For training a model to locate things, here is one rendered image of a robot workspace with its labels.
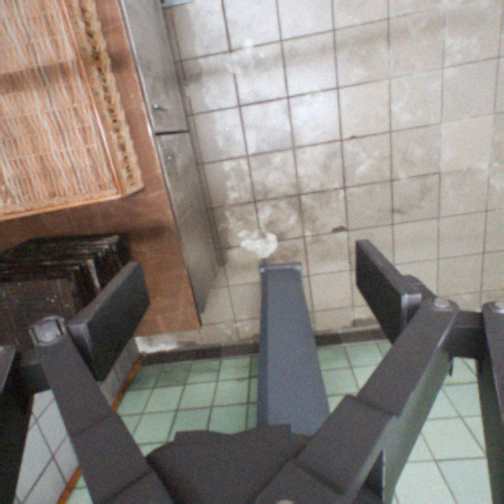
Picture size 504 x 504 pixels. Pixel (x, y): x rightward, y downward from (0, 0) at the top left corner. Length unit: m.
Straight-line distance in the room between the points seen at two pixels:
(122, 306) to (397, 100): 1.50
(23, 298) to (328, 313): 1.33
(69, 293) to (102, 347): 0.68
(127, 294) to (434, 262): 1.69
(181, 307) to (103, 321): 0.95
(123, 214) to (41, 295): 0.32
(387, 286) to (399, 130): 1.47
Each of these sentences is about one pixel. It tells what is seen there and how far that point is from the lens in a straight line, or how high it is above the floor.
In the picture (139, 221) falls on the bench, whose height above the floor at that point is 0.58.
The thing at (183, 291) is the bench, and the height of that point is 0.58.
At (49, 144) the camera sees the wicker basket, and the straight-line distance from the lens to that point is 1.10.
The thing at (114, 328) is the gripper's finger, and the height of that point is 1.38.
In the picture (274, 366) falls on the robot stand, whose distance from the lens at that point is 1.02.
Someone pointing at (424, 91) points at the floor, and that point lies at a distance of 1.65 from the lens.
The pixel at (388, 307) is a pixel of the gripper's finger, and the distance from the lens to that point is 0.17.
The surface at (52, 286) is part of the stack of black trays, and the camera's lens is 0.86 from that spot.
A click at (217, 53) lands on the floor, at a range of 1.56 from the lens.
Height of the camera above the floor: 1.52
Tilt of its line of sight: 69 degrees down
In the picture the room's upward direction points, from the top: 173 degrees counter-clockwise
